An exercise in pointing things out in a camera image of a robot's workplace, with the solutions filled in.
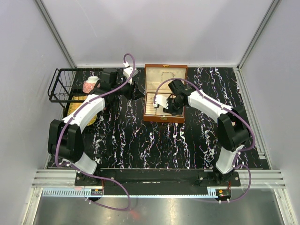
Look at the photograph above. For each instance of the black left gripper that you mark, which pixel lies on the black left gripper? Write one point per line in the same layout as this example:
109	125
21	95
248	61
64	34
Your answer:
138	94

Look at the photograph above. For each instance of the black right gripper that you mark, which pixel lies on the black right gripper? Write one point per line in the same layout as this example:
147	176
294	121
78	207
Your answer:
169	110

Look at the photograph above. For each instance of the brown jewelry tray insert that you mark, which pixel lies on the brown jewelry tray insert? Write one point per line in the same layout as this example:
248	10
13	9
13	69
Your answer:
150	110

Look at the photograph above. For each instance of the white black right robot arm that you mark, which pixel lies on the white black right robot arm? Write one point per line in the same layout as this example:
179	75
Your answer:
233	129

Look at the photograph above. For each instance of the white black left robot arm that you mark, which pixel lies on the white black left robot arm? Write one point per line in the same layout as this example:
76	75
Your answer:
65	140

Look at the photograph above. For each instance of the brown leather jewelry box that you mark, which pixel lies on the brown leather jewelry box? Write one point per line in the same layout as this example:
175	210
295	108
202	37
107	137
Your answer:
155	74

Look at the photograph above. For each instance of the pink patterned ceramic bowl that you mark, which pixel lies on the pink patterned ceramic bowl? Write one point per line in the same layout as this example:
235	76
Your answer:
89	84

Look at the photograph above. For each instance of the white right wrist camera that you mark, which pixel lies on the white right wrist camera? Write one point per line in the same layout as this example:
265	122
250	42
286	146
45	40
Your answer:
160	100

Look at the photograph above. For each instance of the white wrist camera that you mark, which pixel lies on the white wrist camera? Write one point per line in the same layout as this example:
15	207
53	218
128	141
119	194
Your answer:
160	100
128	70

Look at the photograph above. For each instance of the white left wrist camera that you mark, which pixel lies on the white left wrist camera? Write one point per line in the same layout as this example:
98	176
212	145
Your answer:
128	70

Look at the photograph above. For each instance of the black wire dish rack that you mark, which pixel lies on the black wire dish rack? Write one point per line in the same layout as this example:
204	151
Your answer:
66	86

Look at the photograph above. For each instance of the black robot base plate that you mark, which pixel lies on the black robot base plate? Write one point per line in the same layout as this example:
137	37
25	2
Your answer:
168	181

